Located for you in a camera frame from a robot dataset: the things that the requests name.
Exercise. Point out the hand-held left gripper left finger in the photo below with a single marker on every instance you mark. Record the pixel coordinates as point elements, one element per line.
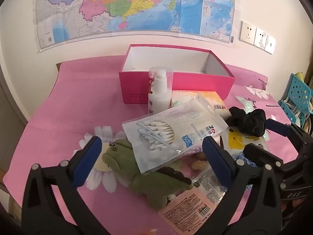
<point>90,156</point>

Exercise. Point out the pastel tissue box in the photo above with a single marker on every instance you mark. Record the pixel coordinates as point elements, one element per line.
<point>212,98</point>

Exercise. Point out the beige plush toy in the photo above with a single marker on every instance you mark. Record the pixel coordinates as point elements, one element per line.
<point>198,165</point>

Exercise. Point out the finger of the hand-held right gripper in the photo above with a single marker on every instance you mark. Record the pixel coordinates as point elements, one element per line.
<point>259,151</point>
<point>278,127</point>

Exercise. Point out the white wall socket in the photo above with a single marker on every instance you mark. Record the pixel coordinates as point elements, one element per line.
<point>261,38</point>
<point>270,44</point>
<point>247,32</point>

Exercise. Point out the black scrunchie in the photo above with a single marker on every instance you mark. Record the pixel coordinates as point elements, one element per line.
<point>247,120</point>

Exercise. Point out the green plush toy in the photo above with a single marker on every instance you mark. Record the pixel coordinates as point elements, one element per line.
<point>137,181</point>

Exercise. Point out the cotton swab bag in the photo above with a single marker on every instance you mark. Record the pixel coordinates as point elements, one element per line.
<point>159,132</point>

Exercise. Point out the blue perforated plastic basket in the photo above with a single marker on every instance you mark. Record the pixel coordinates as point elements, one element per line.
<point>289,112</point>
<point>299,90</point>

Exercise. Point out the white spray bottle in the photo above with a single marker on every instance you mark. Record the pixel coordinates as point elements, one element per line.
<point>159,98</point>

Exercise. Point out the pink cardboard box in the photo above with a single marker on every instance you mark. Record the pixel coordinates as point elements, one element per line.
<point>195,83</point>

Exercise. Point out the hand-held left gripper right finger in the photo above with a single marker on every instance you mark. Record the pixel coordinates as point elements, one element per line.
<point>215,156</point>

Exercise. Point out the yellow duck wipes packet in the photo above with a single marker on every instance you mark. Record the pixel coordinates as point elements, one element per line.
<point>234,139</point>

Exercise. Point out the colourful wall map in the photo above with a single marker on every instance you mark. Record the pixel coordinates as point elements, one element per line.
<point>122,5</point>

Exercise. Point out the pink printed packet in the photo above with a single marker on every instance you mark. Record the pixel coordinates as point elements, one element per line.
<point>183,213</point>

